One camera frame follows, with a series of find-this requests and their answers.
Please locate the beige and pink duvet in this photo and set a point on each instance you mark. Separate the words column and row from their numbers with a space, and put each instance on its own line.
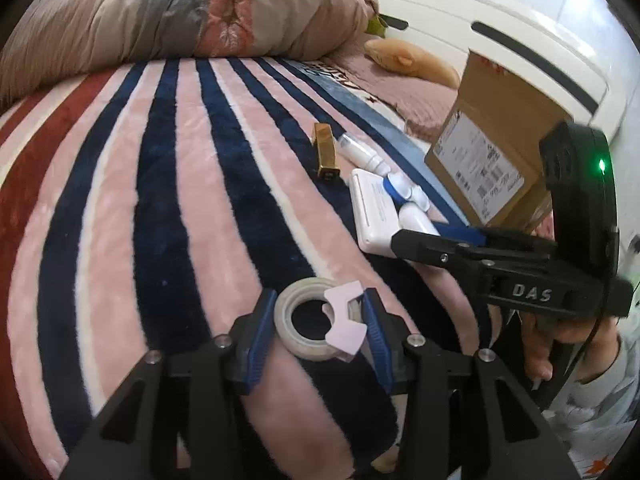
column 175, row 15

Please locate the person's right forearm grey sleeve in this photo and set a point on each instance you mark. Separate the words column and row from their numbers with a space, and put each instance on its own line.
column 595, row 420

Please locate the white rectangular case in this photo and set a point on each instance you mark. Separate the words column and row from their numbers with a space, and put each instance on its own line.
column 372, row 210

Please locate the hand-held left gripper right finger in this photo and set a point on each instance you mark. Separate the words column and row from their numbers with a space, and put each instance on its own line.
column 376, row 345

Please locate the tan plush toy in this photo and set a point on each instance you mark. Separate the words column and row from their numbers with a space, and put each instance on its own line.
column 415, row 60

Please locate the white headboard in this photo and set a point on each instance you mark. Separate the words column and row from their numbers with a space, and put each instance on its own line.
column 500, row 10

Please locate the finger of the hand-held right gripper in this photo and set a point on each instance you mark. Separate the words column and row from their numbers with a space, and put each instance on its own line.
column 430, row 250
column 462, row 232

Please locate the gold rectangular box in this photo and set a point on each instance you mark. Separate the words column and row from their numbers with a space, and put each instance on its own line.
column 326, row 152

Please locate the person's right hand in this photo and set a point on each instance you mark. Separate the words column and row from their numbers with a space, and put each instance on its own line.
column 537, row 345

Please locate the white plastic bottle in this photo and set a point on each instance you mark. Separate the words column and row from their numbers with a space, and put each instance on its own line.
column 415, row 217

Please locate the pink quilted sheet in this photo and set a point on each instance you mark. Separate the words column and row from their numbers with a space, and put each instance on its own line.
column 400, row 97

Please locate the brown cardboard box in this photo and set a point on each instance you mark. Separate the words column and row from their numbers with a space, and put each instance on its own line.
column 492, row 110

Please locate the green plush item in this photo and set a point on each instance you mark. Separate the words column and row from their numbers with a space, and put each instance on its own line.
column 376, row 25

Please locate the small white bottle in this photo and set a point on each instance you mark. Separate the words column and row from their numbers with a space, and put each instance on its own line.
column 361, row 152

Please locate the pale pink card tab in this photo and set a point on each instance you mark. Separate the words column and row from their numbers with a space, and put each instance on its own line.
column 345, row 327

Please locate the white tape roll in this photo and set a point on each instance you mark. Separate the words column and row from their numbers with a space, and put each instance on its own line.
column 290, row 322

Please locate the striped plush blanket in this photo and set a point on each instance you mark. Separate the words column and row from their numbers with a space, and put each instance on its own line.
column 165, row 200

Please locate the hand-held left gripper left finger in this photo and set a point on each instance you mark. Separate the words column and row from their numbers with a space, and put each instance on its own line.
column 261, row 340

